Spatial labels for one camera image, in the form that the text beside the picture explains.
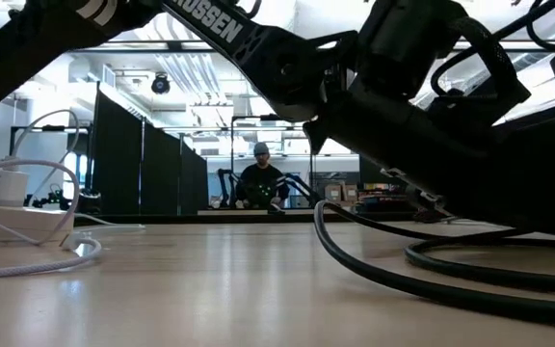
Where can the black overhead rig beam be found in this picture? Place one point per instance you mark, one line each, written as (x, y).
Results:
(175, 46)

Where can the black curtain divider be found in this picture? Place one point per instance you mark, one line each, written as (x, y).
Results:
(162, 173)

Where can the cardboard box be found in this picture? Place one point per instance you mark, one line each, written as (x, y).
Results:
(334, 193)
(351, 193)

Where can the black aluminium table frame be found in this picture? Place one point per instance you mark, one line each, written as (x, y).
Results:
(162, 218)

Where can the black shelf frame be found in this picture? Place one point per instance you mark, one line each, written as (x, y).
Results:
(53, 128)

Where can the black ceiling spotlight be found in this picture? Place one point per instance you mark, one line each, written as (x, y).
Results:
(160, 85)

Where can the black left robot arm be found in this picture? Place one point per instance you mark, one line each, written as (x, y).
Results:
(268, 53)

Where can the person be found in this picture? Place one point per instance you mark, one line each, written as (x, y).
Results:
(260, 180)

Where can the distant black rig frame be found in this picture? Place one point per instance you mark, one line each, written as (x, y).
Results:
(272, 117)

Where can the white USB wall charger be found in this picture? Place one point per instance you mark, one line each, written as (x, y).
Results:
(3, 188)

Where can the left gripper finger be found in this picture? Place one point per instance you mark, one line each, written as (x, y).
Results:
(509, 212)

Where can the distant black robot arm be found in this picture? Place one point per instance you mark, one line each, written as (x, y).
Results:
(301, 185)
(223, 178)

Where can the long white power strip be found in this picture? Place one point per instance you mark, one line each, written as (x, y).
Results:
(22, 219)

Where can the black round pot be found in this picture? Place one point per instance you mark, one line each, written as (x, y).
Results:
(88, 203)

